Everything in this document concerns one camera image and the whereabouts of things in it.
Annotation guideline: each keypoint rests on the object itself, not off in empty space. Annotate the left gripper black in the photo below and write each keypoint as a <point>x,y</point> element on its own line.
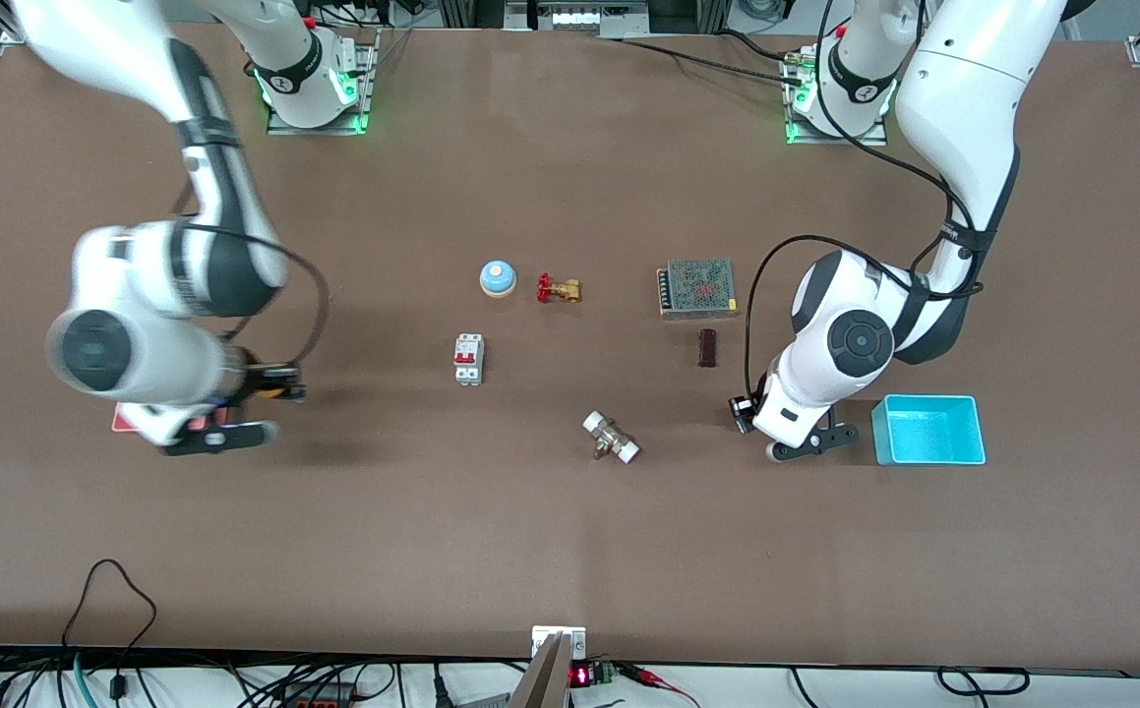
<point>744,411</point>

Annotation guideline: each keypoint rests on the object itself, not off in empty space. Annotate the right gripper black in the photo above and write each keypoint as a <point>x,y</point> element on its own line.
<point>260,382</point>

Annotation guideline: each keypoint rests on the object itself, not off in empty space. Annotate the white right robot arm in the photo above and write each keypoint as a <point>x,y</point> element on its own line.
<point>151,344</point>

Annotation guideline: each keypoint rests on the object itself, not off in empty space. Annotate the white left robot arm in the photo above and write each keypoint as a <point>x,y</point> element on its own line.
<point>963,88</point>

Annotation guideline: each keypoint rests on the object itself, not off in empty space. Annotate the dark brown relay block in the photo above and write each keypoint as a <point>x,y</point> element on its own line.
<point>707,349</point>

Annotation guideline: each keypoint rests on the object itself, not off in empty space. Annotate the metal mesh power supply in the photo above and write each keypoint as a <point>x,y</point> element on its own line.
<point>697,288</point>

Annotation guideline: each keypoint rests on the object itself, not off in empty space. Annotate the metal valve white ends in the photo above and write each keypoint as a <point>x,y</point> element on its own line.
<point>611,438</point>

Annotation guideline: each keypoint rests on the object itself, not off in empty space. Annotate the pink plastic bin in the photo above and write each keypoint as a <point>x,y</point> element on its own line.
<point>122,421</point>

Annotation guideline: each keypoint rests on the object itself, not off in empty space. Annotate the cyan plastic bin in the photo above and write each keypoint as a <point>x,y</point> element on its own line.
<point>929,433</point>

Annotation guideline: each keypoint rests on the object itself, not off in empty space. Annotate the white circuit breaker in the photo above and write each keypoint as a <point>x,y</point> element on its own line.
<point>468,359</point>

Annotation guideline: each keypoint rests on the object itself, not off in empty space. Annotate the blue round bell button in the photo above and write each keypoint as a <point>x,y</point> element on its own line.
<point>497,278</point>

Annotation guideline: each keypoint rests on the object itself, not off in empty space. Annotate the red clip lead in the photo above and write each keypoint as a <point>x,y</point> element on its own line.
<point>650,677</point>

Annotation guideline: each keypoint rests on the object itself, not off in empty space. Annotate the red digit display module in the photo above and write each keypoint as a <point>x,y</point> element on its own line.
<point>580,677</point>

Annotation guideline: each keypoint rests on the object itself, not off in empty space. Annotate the orange connector block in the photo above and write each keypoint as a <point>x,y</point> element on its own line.
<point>319,700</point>

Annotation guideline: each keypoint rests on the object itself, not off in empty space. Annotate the grey flat box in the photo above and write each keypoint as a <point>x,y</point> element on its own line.
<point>481,702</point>

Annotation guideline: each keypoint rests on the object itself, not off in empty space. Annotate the grey power strip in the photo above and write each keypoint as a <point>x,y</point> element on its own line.
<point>579,18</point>

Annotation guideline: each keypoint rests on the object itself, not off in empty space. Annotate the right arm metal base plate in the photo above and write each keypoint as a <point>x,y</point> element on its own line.
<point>284,126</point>

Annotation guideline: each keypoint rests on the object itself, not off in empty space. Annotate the white mounting bracket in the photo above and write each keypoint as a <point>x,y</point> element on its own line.
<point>579,644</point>

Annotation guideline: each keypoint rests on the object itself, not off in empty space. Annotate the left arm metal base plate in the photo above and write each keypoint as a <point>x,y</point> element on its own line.
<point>874,140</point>

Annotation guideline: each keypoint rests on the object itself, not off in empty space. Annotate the grey camera post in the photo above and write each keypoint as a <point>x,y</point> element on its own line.
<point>542,688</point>

